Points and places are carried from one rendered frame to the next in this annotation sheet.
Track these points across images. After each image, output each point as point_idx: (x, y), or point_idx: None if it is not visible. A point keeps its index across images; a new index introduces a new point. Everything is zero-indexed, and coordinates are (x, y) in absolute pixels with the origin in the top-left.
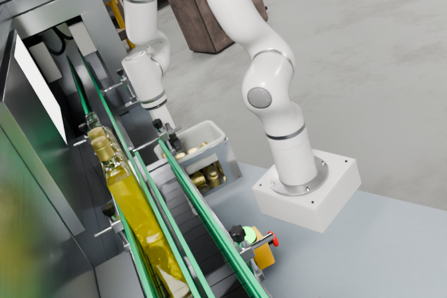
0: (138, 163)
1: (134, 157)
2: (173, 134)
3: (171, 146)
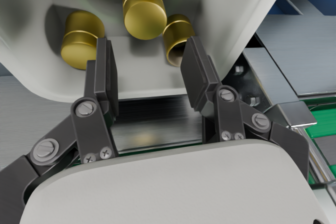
0: (182, 146)
1: (143, 153)
2: (304, 153)
3: (289, 127)
